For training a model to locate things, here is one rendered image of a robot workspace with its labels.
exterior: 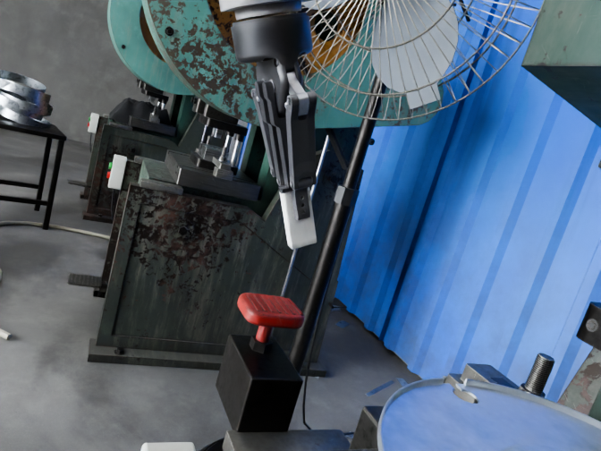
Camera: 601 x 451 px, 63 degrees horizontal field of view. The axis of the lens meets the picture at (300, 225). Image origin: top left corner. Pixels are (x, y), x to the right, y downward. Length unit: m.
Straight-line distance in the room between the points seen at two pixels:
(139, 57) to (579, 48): 2.90
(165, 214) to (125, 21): 1.67
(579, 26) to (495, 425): 0.31
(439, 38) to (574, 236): 1.09
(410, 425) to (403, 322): 2.15
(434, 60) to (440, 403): 0.75
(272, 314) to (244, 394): 0.09
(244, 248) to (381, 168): 1.28
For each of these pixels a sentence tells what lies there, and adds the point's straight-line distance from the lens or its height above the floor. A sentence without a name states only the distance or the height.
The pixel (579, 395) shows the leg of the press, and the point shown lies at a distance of 0.82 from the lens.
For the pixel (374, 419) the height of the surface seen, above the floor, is 0.70.
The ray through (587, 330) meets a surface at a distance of 0.46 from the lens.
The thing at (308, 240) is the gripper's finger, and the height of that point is 0.84.
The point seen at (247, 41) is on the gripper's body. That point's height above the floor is 1.02.
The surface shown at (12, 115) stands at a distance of 3.14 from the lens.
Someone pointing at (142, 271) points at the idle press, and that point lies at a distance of 1.81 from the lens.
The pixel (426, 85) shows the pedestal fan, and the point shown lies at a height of 1.10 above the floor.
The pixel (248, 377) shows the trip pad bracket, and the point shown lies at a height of 0.70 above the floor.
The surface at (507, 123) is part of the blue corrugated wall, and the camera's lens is 2.26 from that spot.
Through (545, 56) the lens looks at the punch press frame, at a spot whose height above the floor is 1.07.
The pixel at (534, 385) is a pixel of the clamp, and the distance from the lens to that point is 0.57.
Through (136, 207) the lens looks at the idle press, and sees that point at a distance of 1.74.
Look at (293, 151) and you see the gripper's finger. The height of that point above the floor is 0.93.
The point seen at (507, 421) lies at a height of 0.78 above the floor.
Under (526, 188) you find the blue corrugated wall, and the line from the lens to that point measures 2.10.
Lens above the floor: 0.96
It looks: 11 degrees down
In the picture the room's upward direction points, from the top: 16 degrees clockwise
